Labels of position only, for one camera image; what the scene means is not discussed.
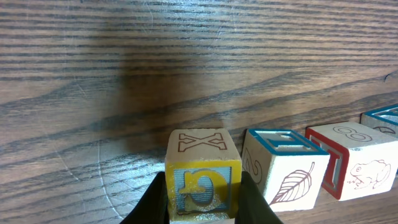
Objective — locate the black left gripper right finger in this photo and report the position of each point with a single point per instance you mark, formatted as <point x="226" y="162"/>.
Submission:
<point x="252" y="207"/>

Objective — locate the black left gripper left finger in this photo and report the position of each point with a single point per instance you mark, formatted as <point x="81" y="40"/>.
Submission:
<point x="152" y="207"/>

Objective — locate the yellow block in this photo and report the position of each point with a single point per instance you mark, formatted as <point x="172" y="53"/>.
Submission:
<point x="203" y="175"/>

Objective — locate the white red-sided block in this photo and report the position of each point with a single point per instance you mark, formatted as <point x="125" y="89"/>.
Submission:
<point x="362" y="161"/>

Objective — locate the white outline block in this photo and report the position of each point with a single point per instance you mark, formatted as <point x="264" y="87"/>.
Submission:
<point x="382" y="119"/>

